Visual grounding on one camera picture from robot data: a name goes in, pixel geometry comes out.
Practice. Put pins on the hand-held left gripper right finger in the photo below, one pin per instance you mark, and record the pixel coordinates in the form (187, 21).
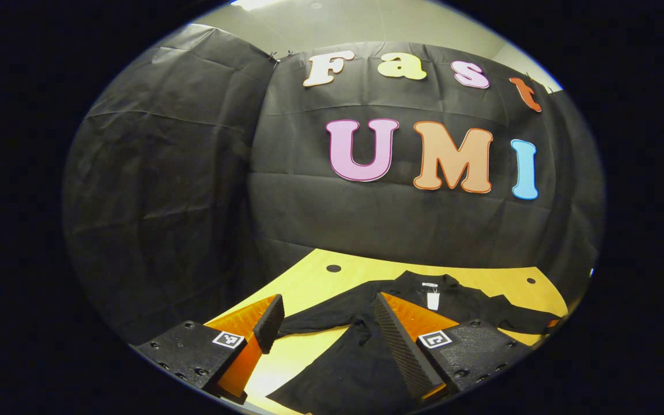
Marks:
(401, 351)

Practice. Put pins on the black knit cardigan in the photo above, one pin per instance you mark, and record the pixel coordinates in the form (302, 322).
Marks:
(343, 369)

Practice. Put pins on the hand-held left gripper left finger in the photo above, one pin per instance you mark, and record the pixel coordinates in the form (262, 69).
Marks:
(270, 323)

